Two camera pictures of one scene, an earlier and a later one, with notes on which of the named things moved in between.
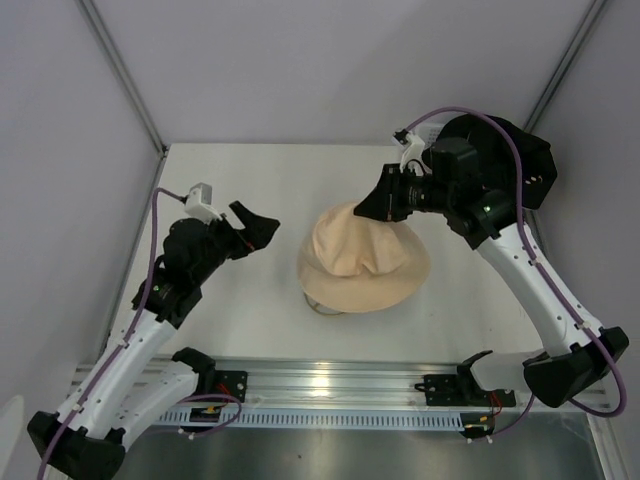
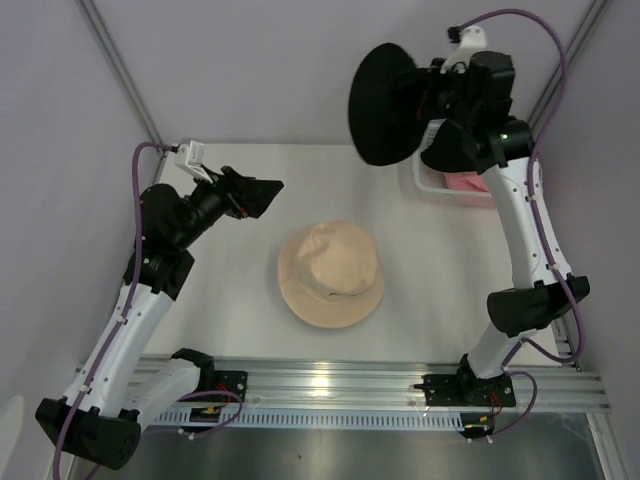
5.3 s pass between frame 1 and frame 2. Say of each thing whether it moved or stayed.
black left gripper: moved
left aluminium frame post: stayed
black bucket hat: moved
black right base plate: stayed
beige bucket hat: moved
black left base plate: stayed
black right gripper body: moved
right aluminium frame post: stayed
